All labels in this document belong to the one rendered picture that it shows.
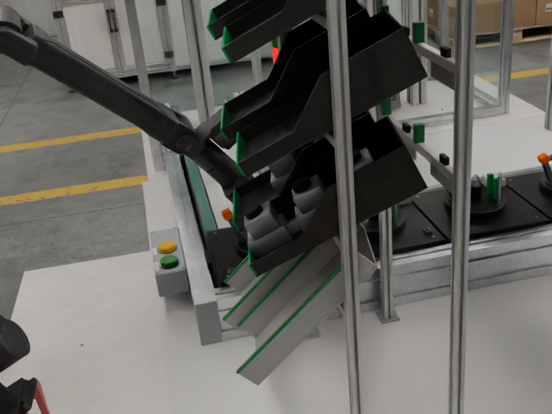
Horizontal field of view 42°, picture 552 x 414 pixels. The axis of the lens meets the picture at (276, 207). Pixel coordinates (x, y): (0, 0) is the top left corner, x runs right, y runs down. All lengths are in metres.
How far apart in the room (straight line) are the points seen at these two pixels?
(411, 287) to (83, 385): 0.70
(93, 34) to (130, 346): 5.36
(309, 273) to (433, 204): 0.60
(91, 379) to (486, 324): 0.79
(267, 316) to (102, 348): 0.44
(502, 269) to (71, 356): 0.93
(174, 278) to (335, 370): 0.42
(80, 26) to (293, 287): 5.66
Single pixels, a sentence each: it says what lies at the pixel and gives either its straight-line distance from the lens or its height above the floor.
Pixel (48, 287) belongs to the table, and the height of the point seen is 0.86.
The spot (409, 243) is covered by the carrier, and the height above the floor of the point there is 0.97.
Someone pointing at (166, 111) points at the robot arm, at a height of 1.32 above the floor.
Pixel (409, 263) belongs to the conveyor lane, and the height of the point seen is 0.96.
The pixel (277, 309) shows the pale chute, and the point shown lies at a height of 1.04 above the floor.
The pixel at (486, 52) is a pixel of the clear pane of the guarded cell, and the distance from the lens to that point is 2.73.
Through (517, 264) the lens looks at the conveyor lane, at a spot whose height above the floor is 0.90.
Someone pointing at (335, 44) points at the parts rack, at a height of 1.53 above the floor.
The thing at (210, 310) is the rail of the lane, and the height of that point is 0.94.
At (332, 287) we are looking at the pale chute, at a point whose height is 1.16.
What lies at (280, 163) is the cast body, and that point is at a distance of 1.18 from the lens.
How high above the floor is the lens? 1.74
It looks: 26 degrees down
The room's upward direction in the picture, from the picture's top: 6 degrees counter-clockwise
